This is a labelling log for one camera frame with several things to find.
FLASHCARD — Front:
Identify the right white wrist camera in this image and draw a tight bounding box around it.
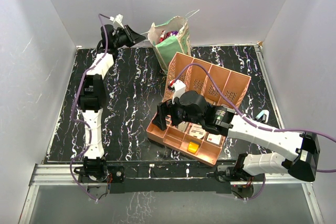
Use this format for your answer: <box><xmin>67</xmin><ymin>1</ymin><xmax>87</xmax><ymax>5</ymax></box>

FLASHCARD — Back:
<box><xmin>168</xmin><ymin>80</ymin><xmax>186</xmax><ymax>104</ymax></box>

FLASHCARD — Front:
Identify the black mounting base plate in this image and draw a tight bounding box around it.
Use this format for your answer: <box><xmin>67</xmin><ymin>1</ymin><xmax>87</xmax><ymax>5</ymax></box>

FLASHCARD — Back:
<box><xmin>78</xmin><ymin>161</ymin><xmax>262</xmax><ymax>198</ymax></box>

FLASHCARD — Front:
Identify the light blue white clip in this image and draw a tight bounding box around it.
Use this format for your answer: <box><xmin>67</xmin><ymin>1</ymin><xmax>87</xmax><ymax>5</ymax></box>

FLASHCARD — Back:
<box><xmin>255</xmin><ymin>110</ymin><xmax>269</xmax><ymax>124</ymax></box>

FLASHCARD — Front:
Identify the white oval label card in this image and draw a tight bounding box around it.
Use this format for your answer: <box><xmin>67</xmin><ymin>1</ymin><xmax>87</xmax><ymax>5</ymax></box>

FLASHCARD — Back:
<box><xmin>189</xmin><ymin>124</ymin><xmax>206</xmax><ymax>140</ymax></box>

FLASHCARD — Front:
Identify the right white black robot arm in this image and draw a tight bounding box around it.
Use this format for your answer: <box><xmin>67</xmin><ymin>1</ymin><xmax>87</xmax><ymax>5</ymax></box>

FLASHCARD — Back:
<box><xmin>152</xmin><ymin>91</ymin><xmax>320</xmax><ymax>182</ymax></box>

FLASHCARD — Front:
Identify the orange plastic desk organizer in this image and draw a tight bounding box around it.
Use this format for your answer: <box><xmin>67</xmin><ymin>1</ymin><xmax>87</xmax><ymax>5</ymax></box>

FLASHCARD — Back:
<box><xmin>146</xmin><ymin>52</ymin><xmax>251</xmax><ymax>166</ymax></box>

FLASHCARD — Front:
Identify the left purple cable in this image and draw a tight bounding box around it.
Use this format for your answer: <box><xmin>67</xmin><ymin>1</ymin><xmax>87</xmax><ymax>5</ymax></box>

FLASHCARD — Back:
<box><xmin>69</xmin><ymin>13</ymin><xmax>116</xmax><ymax>200</ymax></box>

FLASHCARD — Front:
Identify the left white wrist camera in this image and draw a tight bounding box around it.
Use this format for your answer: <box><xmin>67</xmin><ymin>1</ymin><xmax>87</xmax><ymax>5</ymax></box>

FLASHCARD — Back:
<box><xmin>109</xmin><ymin>14</ymin><xmax>124</xmax><ymax>29</ymax></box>

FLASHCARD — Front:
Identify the yellow block in organizer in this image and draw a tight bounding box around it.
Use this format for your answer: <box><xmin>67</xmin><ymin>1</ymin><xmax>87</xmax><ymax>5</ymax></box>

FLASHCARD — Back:
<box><xmin>187</xmin><ymin>141</ymin><xmax>200</xmax><ymax>154</ymax></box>

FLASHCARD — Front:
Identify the green white paper bag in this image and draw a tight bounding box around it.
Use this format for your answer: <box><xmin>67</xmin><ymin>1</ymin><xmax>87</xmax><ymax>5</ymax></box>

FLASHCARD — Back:
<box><xmin>142</xmin><ymin>9</ymin><xmax>199</xmax><ymax>74</ymax></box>

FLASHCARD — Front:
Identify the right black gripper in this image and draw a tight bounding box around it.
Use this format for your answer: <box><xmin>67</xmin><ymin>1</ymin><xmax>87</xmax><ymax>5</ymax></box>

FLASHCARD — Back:
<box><xmin>152</xmin><ymin>97</ymin><xmax>203</xmax><ymax>131</ymax></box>

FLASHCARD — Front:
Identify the red snack packet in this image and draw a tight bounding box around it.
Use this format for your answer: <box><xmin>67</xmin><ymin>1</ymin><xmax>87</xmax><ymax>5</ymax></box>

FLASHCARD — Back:
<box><xmin>159</xmin><ymin>31</ymin><xmax>167</xmax><ymax>43</ymax></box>

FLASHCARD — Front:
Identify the white red card box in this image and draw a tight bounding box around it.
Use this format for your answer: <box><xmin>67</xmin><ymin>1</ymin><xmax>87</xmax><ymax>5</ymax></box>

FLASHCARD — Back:
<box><xmin>206</xmin><ymin>133</ymin><xmax>222</xmax><ymax>146</ymax></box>

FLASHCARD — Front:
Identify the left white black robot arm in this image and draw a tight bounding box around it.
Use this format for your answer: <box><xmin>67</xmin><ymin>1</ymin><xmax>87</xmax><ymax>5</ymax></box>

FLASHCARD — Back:
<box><xmin>75</xmin><ymin>25</ymin><xmax>145</xmax><ymax>182</ymax></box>

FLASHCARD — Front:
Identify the purple Fox's candy bag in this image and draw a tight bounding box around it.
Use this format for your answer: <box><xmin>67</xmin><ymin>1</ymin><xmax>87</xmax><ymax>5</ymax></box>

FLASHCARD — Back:
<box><xmin>165</xmin><ymin>30</ymin><xmax>179</xmax><ymax>38</ymax></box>

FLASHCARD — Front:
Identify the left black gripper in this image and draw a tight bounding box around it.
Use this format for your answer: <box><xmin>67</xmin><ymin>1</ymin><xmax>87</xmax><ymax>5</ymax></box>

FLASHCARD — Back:
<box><xmin>113</xmin><ymin>26</ymin><xmax>145</xmax><ymax>49</ymax></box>

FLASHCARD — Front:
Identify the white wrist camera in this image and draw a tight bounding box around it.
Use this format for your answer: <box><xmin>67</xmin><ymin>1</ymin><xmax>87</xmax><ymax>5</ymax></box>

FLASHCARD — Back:
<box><xmin>168</xmin><ymin>80</ymin><xmax>186</xmax><ymax>104</ymax></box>
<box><xmin>109</xmin><ymin>14</ymin><xmax>124</xmax><ymax>29</ymax></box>

